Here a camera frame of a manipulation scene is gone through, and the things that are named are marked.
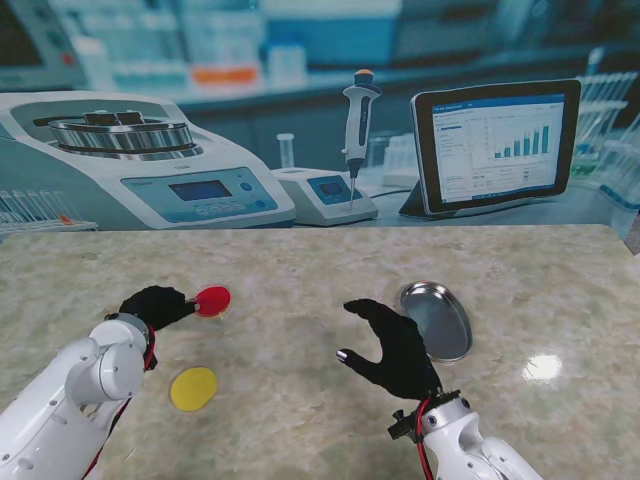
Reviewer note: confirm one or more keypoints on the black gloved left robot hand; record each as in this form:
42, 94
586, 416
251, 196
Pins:
155, 305

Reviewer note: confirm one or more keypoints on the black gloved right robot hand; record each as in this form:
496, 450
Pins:
405, 365

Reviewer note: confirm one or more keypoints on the clear culture dish yellow lid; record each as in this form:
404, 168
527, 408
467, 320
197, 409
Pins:
194, 389

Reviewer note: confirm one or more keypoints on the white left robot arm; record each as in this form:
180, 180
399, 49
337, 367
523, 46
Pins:
65, 395

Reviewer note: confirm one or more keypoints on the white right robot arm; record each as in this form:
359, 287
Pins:
460, 440

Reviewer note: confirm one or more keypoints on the clear culture dish yellow base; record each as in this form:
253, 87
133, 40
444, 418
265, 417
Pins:
225, 311

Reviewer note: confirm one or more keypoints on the steel kidney tray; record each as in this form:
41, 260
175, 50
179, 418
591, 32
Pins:
440, 325

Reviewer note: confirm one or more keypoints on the printed laboratory backdrop poster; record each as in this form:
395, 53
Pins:
320, 115

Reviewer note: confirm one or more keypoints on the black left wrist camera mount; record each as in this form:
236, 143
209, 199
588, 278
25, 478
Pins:
151, 359

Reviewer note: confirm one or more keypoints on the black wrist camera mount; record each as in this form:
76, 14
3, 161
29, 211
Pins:
151, 359
402, 427

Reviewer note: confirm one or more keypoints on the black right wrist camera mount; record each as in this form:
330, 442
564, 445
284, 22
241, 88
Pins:
402, 427

